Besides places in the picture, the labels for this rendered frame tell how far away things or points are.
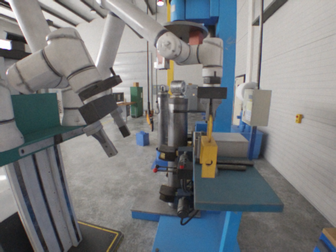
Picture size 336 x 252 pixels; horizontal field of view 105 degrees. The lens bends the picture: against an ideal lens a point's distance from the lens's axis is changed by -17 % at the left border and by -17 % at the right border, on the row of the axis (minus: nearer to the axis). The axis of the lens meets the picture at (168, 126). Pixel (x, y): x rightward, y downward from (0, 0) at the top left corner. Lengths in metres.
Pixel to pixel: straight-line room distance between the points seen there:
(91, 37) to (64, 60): 14.93
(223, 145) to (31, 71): 1.13
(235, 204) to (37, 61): 0.87
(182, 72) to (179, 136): 10.87
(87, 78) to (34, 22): 0.32
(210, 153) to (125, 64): 12.91
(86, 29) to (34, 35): 15.21
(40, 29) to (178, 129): 1.31
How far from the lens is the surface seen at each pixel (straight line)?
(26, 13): 0.72
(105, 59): 1.11
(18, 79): 0.53
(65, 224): 1.54
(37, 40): 0.67
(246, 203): 0.82
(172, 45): 0.60
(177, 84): 1.58
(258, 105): 1.88
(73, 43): 0.48
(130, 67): 13.21
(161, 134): 3.02
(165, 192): 1.71
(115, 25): 1.09
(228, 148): 1.23
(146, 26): 0.71
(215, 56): 0.70
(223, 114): 1.59
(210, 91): 0.70
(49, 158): 1.24
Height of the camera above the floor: 1.55
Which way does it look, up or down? 13 degrees down
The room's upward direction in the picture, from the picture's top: straight up
